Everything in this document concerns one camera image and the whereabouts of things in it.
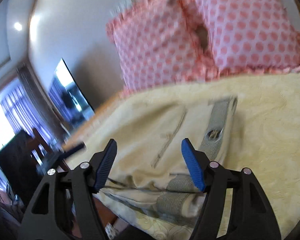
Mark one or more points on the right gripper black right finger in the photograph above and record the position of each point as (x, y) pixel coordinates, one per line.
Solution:
(251, 216)

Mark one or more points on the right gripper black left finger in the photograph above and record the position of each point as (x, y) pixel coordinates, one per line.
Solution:
(64, 199)

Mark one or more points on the beige khaki pants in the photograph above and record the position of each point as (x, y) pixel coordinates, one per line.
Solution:
(149, 174)

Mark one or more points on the dark wooden chair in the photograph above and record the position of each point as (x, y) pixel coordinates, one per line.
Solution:
(45, 153)

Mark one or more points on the cream patterned bedspread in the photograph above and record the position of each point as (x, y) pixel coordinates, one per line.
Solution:
(265, 136)

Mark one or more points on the black flat screen television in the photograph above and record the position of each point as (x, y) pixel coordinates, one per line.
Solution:
(68, 98)

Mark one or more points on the pink polka dot pillow front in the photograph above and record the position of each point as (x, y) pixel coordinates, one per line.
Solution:
(250, 37)

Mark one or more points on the pink polka dot pillow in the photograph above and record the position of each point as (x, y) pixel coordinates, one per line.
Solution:
(157, 44)
(250, 37)

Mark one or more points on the pink polka dot pillow rear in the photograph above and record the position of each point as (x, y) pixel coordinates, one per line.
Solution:
(157, 44)

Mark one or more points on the white wall outlet plate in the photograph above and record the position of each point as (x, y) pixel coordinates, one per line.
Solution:
(121, 6)

